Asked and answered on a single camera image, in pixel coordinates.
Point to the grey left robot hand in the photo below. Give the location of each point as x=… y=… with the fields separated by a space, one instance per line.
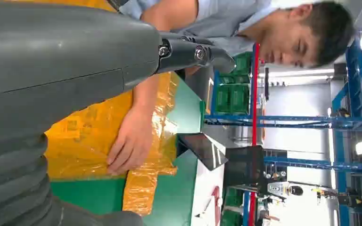
x=59 y=53

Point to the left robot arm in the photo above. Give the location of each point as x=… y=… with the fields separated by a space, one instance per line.
x=12 y=187

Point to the yellow plastic sheet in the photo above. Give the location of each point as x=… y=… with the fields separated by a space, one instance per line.
x=84 y=140

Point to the person's hand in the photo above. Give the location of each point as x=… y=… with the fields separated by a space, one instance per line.
x=132 y=140

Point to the green plastic crate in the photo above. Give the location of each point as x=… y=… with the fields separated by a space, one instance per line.
x=242 y=62
x=222 y=99
x=233 y=196
x=235 y=79
x=239 y=99
x=231 y=218

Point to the black tablet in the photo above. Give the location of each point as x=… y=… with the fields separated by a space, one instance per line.
x=201 y=149

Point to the person in pale shirt seat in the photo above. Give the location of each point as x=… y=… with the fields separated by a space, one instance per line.
x=231 y=21

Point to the green table mat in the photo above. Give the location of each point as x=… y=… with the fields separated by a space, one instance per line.
x=171 y=193

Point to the white table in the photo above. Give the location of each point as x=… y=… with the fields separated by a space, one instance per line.
x=207 y=184

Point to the black panel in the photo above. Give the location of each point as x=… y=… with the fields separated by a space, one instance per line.
x=243 y=165

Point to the red and white booklet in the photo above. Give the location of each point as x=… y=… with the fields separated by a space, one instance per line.
x=216 y=206

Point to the white and black machine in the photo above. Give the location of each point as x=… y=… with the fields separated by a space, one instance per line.
x=285 y=189

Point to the blue metal rack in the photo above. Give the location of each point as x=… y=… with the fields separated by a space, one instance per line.
x=356 y=121

